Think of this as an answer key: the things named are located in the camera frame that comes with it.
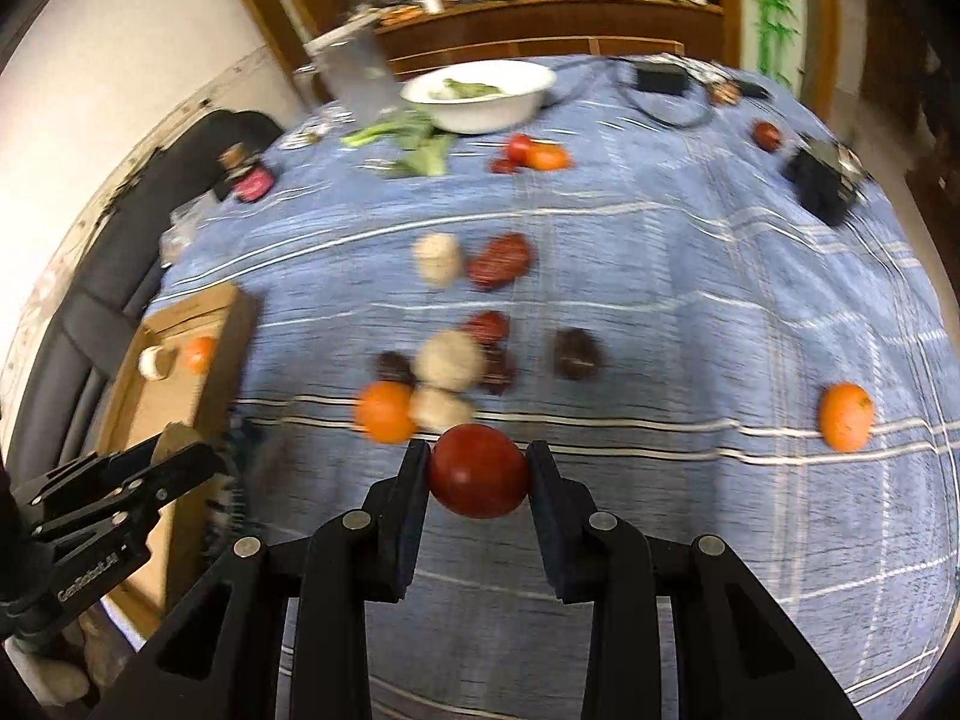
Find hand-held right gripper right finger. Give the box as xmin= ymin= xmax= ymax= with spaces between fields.
xmin=525 ymin=441 xmax=863 ymax=720

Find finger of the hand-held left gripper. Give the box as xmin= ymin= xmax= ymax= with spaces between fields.
xmin=11 ymin=436 xmax=164 ymax=520
xmin=31 ymin=441 xmax=231 ymax=565

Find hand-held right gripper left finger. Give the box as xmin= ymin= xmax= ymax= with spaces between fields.
xmin=90 ymin=439 xmax=432 ymax=720

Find cardboard box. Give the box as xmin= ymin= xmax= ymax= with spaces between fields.
xmin=94 ymin=283 xmax=260 ymax=638

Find large red tomato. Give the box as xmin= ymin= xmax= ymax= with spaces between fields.
xmin=429 ymin=424 xmax=531 ymax=520

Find dark dried date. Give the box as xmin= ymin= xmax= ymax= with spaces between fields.
xmin=373 ymin=350 xmax=417 ymax=389
xmin=480 ymin=349 xmax=520 ymax=396
xmin=553 ymin=328 xmax=605 ymax=382

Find orange tangerine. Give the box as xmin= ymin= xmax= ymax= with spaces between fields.
xmin=355 ymin=381 xmax=419 ymax=443
xmin=817 ymin=382 xmax=876 ymax=454
xmin=182 ymin=335 xmax=218 ymax=374
xmin=525 ymin=141 xmax=571 ymax=172

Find clear plastic bag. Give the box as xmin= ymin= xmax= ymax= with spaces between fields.
xmin=161 ymin=191 xmax=218 ymax=263

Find large red date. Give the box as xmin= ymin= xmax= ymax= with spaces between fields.
xmin=466 ymin=232 xmax=535 ymax=292

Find blue plaid tablecloth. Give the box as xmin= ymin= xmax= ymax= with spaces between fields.
xmin=142 ymin=52 xmax=960 ymax=720

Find brown bottle pink label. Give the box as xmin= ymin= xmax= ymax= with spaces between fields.
xmin=217 ymin=144 xmax=275 ymax=203

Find green bok choy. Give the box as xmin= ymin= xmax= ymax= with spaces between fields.
xmin=341 ymin=111 xmax=458 ymax=179

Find white bowl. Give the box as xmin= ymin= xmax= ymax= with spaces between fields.
xmin=400 ymin=58 xmax=558 ymax=134

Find green leaves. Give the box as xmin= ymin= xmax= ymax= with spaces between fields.
xmin=427 ymin=77 xmax=518 ymax=101

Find black boxy device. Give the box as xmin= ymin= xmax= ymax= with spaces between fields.
xmin=780 ymin=133 xmax=871 ymax=227

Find clear plastic pitcher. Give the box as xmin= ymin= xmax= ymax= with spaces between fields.
xmin=296 ymin=0 xmax=406 ymax=125

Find wooden cabinet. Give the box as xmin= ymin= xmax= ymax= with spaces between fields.
xmin=210 ymin=0 xmax=841 ymax=83

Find black power adapter with cable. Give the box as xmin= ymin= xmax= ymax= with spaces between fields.
xmin=570 ymin=60 xmax=710 ymax=128

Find bamboo wall poster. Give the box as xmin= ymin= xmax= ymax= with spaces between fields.
xmin=750 ymin=0 xmax=812 ymax=83

